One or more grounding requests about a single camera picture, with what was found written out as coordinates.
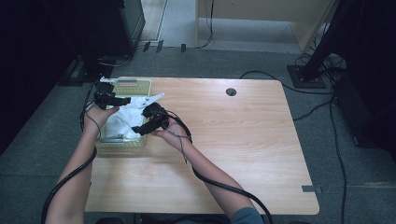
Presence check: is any thin grey right gripper cable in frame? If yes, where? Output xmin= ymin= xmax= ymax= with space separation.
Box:
xmin=163 ymin=127 xmax=192 ymax=165

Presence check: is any black hanging cable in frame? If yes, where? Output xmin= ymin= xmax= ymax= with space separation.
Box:
xmin=194 ymin=0 xmax=217 ymax=50

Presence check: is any black floor stand base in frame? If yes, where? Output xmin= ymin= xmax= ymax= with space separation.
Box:
xmin=58 ymin=55 xmax=117 ymax=87

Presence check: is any grey floor cable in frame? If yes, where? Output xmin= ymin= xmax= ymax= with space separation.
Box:
xmin=97 ymin=52 xmax=134 ymax=68

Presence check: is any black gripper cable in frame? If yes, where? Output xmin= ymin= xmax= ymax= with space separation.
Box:
xmin=40 ymin=82 xmax=100 ymax=224
xmin=164 ymin=109 xmax=275 ymax=224

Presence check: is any person's blue-grey sleeve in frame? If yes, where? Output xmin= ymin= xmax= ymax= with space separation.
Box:
xmin=229 ymin=206 xmax=265 ymax=224

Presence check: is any black cabinet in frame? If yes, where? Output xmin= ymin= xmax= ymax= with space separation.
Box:
xmin=43 ymin=0 xmax=147 ymax=59

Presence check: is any person's right hand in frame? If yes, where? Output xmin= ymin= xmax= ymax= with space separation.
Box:
xmin=150 ymin=121 xmax=191 ymax=153

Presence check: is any light green plastic basket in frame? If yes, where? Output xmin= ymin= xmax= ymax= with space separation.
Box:
xmin=94 ymin=77 xmax=153 ymax=149

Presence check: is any black floor cable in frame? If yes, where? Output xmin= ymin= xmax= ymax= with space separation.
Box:
xmin=238 ymin=70 xmax=335 ymax=96
xmin=328 ymin=96 xmax=348 ymax=224
xmin=292 ymin=96 xmax=336 ymax=122

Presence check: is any thin grey gripper cable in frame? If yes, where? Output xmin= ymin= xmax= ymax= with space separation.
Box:
xmin=84 ymin=110 xmax=103 ymax=142
xmin=163 ymin=127 xmax=192 ymax=165

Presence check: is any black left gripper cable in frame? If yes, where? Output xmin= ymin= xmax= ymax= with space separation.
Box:
xmin=40 ymin=82 xmax=100 ymax=224

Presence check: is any tangle of black cables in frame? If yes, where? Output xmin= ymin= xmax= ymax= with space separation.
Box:
xmin=293 ymin=22 xmax=348 ymax=82

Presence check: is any black metal stand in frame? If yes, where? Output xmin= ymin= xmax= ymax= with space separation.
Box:
xmin=287 ymin=0 xmax=356 ymax=90

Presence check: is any person's left hand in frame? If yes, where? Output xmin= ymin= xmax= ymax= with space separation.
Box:
xmin=83 ymin=104 xmax=120 ymax=134

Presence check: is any person's dark clothing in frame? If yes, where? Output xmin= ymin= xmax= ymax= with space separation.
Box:
xmin=96 ymin=213 xmax=233 ymax=224

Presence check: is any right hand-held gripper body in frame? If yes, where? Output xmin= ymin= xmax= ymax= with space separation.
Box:
xmin=138 ymin=91 xmax=171 ymax=131

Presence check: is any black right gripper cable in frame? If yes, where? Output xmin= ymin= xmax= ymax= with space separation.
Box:
xmin=164 ymin=109 xmax=275 ymax=224

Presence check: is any light wooden desk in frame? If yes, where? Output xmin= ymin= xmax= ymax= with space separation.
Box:
xmin=195 ymin=0 xmax=340 ymax=53

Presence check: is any thin grey left gripper cable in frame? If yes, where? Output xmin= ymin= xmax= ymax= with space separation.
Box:
xmin=84 ymin=110 xmax=103 ymax=142

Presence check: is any dark curtain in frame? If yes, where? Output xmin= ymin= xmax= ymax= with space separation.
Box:
xmin=0 ymin=0 xmax=78 ymax=155
xmin=330 ymin=0 xmax=396 ymax=162

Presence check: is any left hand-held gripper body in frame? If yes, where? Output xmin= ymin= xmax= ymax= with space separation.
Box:
xmin=93 ymin=76 xmax=117 ymax=110

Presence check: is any white t-shirt with blue print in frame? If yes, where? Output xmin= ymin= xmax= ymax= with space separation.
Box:
xmin=106 ymin=95 xmax=151 ymax=140

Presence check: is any grey tape strip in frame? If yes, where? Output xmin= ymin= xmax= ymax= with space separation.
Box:
xmin=301 ymin=185 xmax=323 ymax=194

